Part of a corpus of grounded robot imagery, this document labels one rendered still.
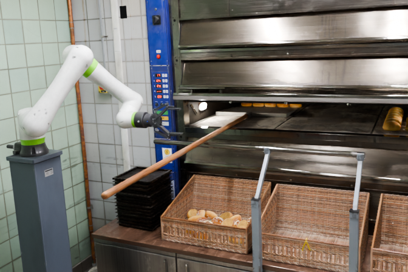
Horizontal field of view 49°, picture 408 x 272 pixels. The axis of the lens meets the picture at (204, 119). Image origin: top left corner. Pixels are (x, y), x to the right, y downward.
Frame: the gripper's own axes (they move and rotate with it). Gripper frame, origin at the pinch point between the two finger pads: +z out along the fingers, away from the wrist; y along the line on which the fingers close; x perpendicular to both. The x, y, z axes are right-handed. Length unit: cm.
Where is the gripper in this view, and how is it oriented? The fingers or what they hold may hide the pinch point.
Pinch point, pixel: (178, 121)
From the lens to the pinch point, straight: 244.5
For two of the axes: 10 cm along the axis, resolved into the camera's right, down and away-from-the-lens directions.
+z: 9.1, 0.3, -4.2
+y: 0.4, 9.8, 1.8
